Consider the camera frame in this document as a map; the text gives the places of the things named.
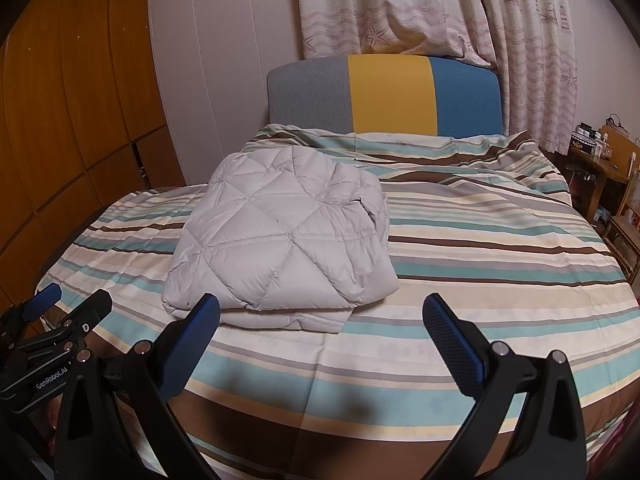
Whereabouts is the black box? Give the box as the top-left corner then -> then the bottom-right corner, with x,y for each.
572,130 -> 596,156

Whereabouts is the grey quilted duvet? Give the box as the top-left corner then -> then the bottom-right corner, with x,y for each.
161,145 -> 401,335

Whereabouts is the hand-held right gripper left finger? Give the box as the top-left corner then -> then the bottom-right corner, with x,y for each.
54,294 -> 221,480

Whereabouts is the ship print curtain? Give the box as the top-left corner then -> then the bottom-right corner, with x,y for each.
295,0 -> 493,66
472,0 -> 598,156

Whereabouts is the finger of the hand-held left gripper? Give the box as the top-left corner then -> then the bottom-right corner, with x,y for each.
60,289 -> 114,336
0,282 -> 63,346

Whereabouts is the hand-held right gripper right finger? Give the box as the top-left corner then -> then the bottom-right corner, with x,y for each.
422,294 -> 587,480

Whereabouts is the striped bed cover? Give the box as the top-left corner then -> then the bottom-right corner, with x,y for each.
35,122 -> 640,480

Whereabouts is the wooden wardrobe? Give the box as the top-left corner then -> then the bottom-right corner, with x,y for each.
0,0 -> 186,321

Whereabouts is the grey yellow blue headboard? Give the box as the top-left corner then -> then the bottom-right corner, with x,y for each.
266,53 -> 502,138

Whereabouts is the wooden desk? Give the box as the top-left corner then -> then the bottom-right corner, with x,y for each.
567,144 -> 608,221

